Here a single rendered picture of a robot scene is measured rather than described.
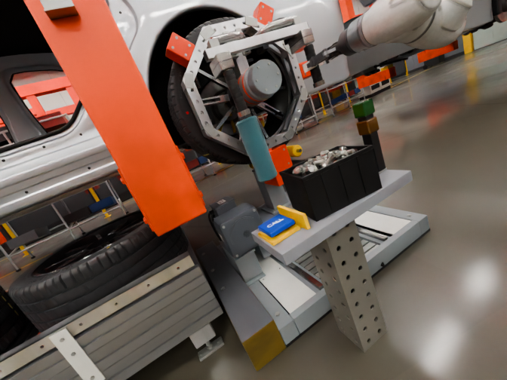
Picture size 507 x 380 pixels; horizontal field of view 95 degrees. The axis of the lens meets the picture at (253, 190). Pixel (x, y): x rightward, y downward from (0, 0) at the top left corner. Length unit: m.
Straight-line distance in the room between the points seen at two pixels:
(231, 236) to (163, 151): 0.43
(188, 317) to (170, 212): 0.41
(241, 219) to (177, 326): 0.44
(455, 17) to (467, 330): 0.82
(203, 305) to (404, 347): 0.63
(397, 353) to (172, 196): 0.77
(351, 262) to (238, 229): 0.45
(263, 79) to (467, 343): 1.00
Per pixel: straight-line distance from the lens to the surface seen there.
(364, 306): 0.80
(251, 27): 1.20
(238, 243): 0.97
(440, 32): 0.88
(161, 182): 0.71
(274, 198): 1.29
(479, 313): 0.98
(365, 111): 0.72
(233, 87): 0.83
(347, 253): 0.68
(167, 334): 0.98
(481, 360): 0.89
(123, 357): 1.01
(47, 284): 1.05
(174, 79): 1.11
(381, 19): 0.77
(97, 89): 0.74
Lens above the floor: 0.72
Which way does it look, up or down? 15 degrees down
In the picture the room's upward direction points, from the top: 22 degrees counter-clockwise
